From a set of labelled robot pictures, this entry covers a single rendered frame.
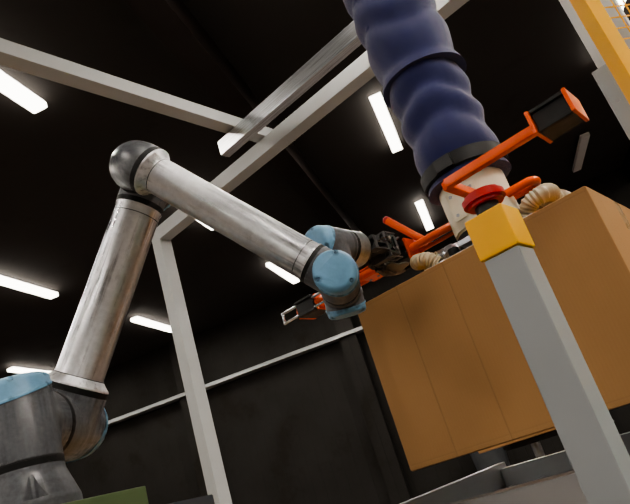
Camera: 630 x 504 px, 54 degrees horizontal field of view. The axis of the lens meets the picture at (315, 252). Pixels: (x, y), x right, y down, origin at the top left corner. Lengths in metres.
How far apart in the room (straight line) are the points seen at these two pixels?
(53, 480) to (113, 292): 0.43
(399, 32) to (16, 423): 1.27
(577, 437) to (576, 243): 0.47
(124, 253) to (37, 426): 0.44
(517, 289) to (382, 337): 0.59
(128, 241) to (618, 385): 1.08
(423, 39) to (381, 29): 0.13
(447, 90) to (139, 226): 0.83
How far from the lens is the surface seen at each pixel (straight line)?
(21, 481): 1.29
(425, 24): 1.73
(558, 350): 0.93
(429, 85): 1.64
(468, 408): 1.38
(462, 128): 1.57
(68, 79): 3.93
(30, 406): 1.33
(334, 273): 1.22
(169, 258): 5.57
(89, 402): 1.48
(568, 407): 0.94
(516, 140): 1.29
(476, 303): 1.35
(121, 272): 1.50
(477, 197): 0.99
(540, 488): 1.17
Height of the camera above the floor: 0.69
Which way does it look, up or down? 20 degrees up
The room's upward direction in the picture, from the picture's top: 18 degrees counter-clockwise
